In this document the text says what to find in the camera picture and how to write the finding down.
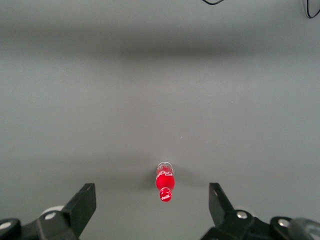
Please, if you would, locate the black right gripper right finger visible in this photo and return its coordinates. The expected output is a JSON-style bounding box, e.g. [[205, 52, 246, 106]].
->
[[201, 182, 256, 240]]

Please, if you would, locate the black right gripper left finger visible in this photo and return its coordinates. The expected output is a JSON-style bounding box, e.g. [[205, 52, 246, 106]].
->
[[37, 183, 97, 240]]

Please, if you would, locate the red cola bottle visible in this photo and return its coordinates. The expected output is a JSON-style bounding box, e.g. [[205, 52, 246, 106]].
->
[[155, 161, 176, 203]]

